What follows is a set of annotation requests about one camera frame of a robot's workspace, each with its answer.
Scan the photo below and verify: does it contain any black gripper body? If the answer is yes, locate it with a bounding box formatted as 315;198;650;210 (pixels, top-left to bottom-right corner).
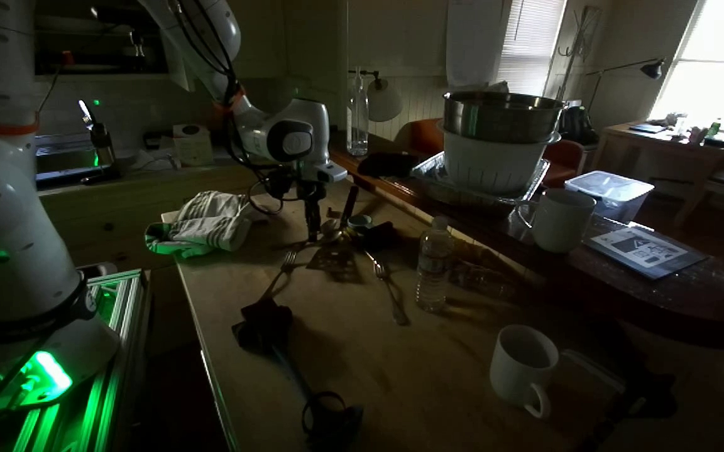
266;166;333;206

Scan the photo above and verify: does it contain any white striped towel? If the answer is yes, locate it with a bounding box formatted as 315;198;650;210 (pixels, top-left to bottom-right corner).
144;189;258;260

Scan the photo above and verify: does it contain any clear pump sanitizer bottle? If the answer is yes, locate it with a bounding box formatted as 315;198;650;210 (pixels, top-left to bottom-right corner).
346;71;378;160

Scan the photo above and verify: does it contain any white paper roll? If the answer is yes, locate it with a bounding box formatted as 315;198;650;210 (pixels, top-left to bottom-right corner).
168;122;214;166

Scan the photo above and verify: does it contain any white lamp shade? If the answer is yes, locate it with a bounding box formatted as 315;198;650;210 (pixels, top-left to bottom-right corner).
368;71;406;122

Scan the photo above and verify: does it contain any clear plastic water bottle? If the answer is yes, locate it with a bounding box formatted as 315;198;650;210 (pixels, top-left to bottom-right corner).
415;214;457;316

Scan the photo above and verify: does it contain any black device with green light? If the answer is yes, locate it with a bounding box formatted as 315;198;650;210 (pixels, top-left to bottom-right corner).
77;98;119;171

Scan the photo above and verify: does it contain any steel mixing bowl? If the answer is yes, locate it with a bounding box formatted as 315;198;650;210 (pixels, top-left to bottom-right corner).
444;88;566;146

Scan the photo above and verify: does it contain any large white mug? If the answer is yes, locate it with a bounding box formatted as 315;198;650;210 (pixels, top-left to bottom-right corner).
515;185;598;255

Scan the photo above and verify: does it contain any small white mug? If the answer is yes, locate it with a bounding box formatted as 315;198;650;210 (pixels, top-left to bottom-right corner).
489;321;563;421

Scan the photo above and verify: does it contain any narrow bright window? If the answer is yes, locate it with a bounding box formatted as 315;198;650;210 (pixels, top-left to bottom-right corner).
498;0;569;61

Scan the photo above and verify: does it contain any clear plastic lidded container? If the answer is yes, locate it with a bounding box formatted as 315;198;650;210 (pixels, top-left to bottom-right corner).
563;167;659;224

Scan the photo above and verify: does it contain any wooden desk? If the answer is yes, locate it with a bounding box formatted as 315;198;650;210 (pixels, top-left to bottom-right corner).
598;120;724;182

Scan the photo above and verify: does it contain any black desk lamp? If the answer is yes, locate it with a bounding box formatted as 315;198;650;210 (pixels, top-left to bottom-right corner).
578;56;670;85

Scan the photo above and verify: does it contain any large bright window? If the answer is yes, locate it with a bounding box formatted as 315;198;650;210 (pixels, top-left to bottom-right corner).
650;0;724;135

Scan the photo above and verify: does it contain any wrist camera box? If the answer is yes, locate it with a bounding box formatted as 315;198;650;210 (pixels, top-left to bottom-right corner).
315;160;353;185

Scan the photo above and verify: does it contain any slotted spatula with black handle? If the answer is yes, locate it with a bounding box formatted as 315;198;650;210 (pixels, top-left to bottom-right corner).
319;175;368;287

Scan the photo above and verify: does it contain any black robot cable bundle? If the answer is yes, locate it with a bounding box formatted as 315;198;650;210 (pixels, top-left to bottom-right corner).
168;0;315;220

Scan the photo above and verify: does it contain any brown wooden table rail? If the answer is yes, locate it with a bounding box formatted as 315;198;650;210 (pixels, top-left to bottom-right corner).
333;149;545;287

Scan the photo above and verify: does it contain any black clamp mount with rod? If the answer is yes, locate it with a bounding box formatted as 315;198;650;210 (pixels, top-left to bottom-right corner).
232;297;368;452

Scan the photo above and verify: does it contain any dark wall shelf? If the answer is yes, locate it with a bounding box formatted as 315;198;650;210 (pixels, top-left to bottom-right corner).
33;0;172;81

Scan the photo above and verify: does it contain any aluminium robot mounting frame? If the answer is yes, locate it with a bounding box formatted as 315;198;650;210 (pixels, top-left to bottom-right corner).
0;267;155;452

